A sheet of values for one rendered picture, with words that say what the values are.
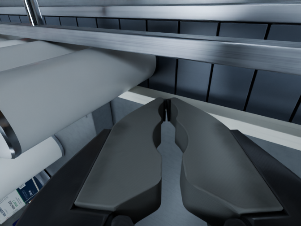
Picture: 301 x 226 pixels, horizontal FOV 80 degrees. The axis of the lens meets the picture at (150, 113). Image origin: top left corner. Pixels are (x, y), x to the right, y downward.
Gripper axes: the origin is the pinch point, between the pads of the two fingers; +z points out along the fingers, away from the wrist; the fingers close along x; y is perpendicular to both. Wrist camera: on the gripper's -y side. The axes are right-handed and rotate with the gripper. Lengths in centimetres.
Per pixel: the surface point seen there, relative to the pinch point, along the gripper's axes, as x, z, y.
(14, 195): -53, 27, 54
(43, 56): -11.1, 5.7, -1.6
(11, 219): -567, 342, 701
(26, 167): -31.4, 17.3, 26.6
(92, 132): -14.1, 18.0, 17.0
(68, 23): -13.4, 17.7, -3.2
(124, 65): -3.6, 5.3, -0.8
